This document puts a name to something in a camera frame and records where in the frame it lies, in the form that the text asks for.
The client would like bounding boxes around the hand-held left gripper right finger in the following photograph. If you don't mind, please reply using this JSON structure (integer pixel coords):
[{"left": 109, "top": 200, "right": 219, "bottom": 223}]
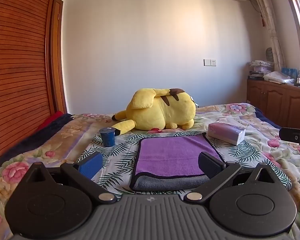
[{"left": 184, "top": 151, "right": 282, "bottom": 204}]

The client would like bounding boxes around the white plastic bag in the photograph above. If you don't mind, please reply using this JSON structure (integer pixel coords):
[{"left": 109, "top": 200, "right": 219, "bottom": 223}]
[{"left": 262, "top": 71, "right": 295, "bottom": 84}]

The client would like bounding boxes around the patterned beige curtain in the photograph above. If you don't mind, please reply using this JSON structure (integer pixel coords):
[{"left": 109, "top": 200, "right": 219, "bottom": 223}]
[{"left": 247, "top": 0, "right": 287, "bottom": 71}]

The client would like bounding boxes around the wooden cabinet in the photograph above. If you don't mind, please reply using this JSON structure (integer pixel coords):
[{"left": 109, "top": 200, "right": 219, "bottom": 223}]
[{"left": 247, "top": 78, "right": 300, "bottom": 131}]

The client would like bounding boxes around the stack of folded clothes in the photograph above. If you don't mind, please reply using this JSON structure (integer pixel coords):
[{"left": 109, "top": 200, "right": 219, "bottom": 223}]
[{"left": 248, "top": 60, "right": 275, "bottom": 81}]

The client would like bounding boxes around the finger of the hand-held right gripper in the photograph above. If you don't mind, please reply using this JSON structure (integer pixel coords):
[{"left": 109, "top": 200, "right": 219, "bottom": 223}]
[{"left": 279, "top": 127, "right": 300, "bottom": 143}]

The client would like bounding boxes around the purple and grey towel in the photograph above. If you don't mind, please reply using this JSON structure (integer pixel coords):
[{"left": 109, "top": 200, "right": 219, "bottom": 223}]
[{"left": 129, "top": 132, "right": 225, "bottom": 192}]

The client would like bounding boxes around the blue cup with lid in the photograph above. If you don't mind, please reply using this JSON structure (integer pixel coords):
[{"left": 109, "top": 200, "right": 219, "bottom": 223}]
[{"left": 99, "top": 127, "right": 116, "bottom": 147}]

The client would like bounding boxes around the wooden slatted wardrobe door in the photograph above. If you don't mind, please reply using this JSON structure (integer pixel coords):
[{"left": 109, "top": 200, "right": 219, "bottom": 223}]
[{"left": 0, "top": 0, "right": 67, "bottom": 172}]

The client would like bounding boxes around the leaf print sheet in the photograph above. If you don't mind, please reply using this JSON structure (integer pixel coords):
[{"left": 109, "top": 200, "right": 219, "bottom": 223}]
[{"left": 76, "top": 131, "right": 292, "bottom": 196}]

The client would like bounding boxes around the purple tissue pack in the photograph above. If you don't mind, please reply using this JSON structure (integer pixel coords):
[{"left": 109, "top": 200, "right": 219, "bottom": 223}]
[{"left": 208, "top": 122, "right": 246, "bottom": 146}]

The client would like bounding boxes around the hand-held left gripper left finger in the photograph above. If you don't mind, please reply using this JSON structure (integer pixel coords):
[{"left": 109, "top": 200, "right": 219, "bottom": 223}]
[{"left": 18, "top": 152, "right": 117, "bottom": 204}]

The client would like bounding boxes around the dark blue blanket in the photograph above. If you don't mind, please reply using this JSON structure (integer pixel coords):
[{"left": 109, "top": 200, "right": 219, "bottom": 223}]
[{"left": 0, "top": 113, "right": 74, "bottom": 179}]

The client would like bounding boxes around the yellow plush toy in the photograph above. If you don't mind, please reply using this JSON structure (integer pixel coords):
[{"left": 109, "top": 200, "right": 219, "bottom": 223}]
[{"left": 112, "top": 88, "right": 197, "bottom": 135}]

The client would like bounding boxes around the red cloth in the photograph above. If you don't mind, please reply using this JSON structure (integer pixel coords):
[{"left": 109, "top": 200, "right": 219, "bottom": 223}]
[{"left": 36, "top": 111, "right": 63, "bottom": 132}]

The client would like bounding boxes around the blue box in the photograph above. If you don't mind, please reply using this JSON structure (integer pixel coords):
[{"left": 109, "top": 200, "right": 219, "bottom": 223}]
[{"left": 281, "top": 67, "right": 300, "bottom": 79}]

